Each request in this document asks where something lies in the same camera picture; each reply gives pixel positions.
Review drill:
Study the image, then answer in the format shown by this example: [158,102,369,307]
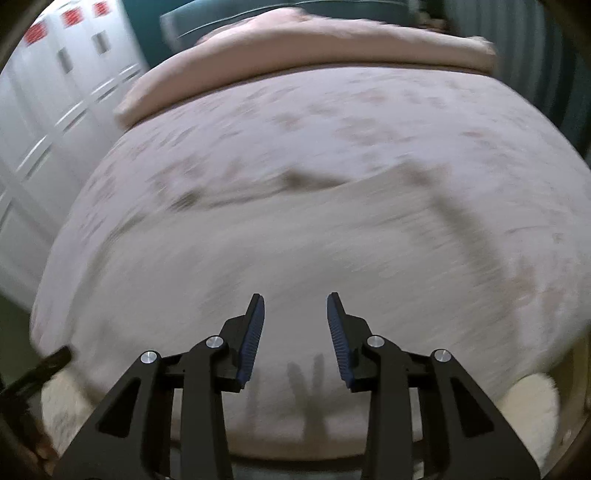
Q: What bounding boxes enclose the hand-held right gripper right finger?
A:
[326,292,539,480]

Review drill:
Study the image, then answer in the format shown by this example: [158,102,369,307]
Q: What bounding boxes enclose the grey bed base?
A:
[231,455,370,480]

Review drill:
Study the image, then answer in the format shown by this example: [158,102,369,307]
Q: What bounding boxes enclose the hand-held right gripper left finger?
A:
[54,293,267,480]

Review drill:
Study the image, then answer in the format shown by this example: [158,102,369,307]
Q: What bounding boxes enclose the pink duvet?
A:
[113,9,499,129]

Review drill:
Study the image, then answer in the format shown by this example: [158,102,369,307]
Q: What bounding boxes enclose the cream knit sweater black hearts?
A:
[92,164,522,407]

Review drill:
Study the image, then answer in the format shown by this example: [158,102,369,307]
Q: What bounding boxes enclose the white panelled wardrobe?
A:
[0,0,151,308]

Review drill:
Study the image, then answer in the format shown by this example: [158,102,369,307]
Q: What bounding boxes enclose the grey curtain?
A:
[443,0,591,155]

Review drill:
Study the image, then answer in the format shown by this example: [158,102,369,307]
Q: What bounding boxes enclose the white fluffy rug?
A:
[39,371,563,480]

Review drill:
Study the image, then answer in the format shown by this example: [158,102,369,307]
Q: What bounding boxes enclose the bed with floral cover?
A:
[30,65,591,462]

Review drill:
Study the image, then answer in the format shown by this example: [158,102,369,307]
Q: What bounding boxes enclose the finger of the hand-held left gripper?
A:
[0,346,74,404]

